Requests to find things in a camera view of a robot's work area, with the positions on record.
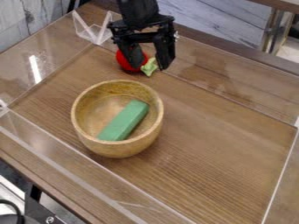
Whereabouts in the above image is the metal table leg background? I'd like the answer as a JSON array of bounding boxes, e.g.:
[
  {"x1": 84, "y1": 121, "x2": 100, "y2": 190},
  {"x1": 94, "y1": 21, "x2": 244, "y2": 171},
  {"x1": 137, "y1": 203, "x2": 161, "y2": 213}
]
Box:
[{"x1": 261, "y1": 9, "x2": 294, "y2": 55}]

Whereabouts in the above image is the green rectangular stick block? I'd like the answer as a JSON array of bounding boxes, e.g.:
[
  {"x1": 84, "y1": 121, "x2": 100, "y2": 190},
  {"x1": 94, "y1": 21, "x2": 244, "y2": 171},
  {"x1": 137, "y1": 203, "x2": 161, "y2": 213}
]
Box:
[{"x1": 97, "y1": 100, "x2": 149, "y2": 141}]

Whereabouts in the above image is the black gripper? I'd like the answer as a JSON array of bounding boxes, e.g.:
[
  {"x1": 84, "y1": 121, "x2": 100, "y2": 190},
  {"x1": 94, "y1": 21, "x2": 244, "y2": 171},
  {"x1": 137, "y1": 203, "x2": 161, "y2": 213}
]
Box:
[{"x1": 106, "y1": 14, "x2": 177, "y2": 70}]

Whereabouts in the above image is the brown wooden bowl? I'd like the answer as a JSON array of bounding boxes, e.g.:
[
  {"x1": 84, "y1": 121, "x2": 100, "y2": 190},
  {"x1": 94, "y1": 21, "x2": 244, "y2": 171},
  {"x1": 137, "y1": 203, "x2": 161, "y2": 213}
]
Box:
[{"x1": 69, "y1": 80, "x2": 164, "y2": 158}]

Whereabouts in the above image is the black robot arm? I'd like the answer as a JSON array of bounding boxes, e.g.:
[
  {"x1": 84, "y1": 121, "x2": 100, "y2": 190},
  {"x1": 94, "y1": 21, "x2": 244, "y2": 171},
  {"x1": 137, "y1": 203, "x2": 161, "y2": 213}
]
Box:
[{"x1": 106, "y1": 0, "x2": 176, "y2": 70}]

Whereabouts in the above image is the black clamp under table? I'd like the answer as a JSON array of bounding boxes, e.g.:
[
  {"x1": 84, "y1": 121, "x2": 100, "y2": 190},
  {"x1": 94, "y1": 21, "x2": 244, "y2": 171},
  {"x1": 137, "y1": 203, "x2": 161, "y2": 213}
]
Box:
[{"x1": 0, "y1": 185, "x2": 68, "y2": 224}]

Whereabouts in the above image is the red plush strawberry toy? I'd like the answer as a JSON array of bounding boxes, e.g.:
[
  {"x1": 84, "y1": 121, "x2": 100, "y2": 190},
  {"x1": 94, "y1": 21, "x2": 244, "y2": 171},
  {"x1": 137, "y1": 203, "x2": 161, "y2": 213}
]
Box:
[{"x1": 116, "y1": 50, "x2": 157, "y2": 77}]

